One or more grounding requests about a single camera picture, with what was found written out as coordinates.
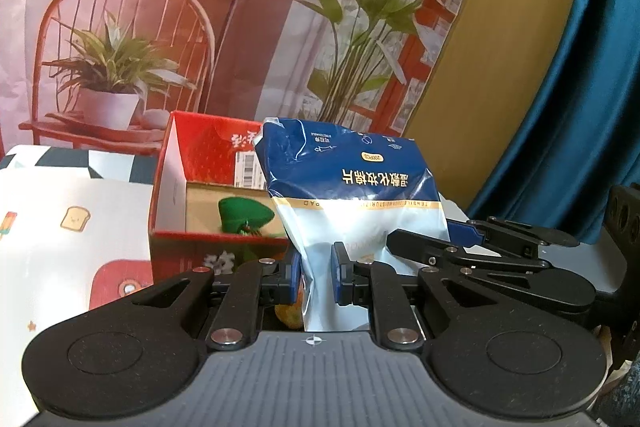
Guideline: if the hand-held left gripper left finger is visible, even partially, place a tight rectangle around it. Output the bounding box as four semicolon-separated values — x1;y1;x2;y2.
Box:
119;250;303;354

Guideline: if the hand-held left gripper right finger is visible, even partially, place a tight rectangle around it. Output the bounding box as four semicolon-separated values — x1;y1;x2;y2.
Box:
331;241;502;351

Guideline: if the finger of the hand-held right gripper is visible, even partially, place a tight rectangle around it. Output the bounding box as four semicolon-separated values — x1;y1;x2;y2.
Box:
446;215;542;259
386;229;552;309

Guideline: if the green soft toy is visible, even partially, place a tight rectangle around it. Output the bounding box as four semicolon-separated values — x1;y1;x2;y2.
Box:
217;196;277;238

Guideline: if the dark blue curtain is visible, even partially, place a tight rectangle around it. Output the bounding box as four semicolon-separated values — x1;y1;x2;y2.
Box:
464;0;640;249

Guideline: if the orange soft toy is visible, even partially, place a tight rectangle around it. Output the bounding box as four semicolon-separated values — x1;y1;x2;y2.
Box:
274;289;306;331

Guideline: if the bear print table mat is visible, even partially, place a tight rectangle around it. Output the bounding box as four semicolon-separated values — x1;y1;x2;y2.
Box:
0;144;628;427

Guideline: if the red strawberry print box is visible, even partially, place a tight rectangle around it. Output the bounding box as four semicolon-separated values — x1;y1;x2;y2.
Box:
148;110;296;298

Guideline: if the blue and white cotton pad packet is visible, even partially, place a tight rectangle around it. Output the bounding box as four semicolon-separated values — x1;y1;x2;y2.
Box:
254;117;449;334

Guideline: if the printed room scene backdrop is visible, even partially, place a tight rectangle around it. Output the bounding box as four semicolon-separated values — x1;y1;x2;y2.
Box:
0;0;498;158

